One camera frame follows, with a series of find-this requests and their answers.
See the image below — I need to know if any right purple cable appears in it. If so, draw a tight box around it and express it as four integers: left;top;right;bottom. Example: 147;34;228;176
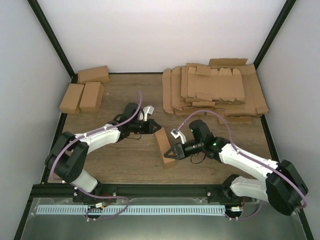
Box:
172;109;308;222

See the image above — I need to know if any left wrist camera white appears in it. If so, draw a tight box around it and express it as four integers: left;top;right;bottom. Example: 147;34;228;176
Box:
139;105;154;122

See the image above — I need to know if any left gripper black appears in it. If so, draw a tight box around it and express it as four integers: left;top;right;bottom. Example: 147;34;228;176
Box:
130;119;162;134

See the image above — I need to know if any left black corner post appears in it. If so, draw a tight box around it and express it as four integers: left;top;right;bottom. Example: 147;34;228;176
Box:
27;0;78;84

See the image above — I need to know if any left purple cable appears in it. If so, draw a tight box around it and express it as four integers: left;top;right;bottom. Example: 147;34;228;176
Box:
50;90;144;222

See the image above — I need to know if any light blue slotted cable duct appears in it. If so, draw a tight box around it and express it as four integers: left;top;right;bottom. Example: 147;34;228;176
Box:
35;204;226;216

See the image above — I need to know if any right black corner post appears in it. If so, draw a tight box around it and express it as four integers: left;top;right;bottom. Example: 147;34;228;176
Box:
253;0;297;70

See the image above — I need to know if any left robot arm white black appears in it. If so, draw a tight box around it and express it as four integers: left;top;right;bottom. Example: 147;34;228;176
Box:
45;102;162;202

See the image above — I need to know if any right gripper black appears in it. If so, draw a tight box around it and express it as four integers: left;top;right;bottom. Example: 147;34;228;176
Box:
164;139;205;160

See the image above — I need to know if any stack of flat cardboard sheets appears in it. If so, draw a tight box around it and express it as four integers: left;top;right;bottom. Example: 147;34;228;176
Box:
162;58;269;124

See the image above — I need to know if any black corner post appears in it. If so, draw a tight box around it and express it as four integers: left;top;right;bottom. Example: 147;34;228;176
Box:
253;0;297;70
27;0;78;84

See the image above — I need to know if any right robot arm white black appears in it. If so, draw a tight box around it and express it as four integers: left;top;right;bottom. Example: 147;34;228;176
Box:
163;120;309;216

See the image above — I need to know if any folded cardboard box back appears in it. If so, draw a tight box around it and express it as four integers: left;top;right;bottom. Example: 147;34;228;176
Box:
77;65;110;84

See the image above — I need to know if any cardboard box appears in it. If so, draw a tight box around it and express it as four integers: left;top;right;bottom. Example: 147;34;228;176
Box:
153;127;176;170
77;65;110;84
59;83;84;114
79;82;105;113

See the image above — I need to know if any purple cable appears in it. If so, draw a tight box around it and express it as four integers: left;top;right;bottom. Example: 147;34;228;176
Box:
50;90;144;222
172;109;308;222

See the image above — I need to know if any black aluminium frame rail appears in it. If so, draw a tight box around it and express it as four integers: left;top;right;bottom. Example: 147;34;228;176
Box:
29;182;298;201

